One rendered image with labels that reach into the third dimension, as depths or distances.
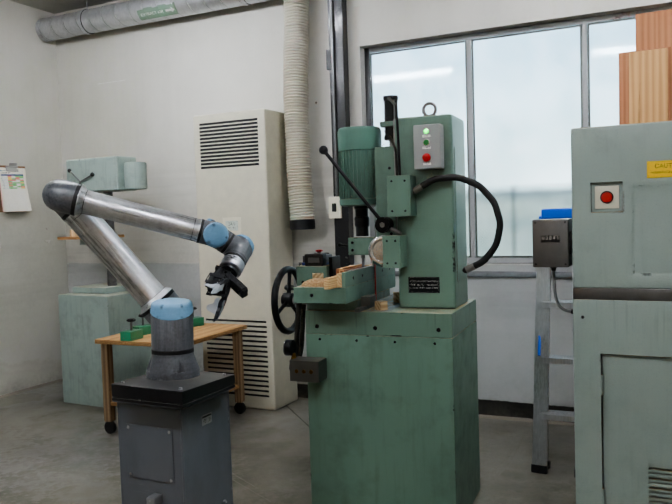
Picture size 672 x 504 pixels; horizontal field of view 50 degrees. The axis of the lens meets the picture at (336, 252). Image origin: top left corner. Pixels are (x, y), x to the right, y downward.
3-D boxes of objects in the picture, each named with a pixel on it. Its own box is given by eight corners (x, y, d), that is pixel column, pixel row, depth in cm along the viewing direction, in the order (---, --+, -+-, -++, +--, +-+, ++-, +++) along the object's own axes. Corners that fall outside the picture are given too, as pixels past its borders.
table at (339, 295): (331, 286, 329) (331, 272, 329) (395, 286, 318) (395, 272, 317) (270, 302, 273) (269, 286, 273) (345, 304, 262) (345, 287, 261)
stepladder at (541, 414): (535, 465, 332) (535, 209, 337) (594, 471, 322) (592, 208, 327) (530, 473, 317) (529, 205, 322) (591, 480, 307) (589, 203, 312)
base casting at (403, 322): (347, 316, 320) (346, 296, 320) (476, 320, 299) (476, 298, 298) (305, 333, 279) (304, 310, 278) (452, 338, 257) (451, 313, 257)
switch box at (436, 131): (418, 170, 270) (417, 126, 269) (444, 168, 266) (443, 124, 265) (413, 169, 264) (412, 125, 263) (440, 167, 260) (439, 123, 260)
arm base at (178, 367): (182, 382, 250) (181, 353, 250) (135, 379, 256) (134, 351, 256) (209, 371, 268) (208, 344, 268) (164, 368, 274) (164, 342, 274)
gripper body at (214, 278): (204, 296, 270) (217, 274, 278) (226, 302, 268) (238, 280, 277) (203, 282, 264) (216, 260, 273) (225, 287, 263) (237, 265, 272)
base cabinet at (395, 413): (351, 474, 325) (346, 316, 321) (480, 488, 303) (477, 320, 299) (310, 513, 283) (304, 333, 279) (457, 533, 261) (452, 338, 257)
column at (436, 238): (415, 300, 297) (410, 124, 293) (469, 301, 288) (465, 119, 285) (399, 308, 276) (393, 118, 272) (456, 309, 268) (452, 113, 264)
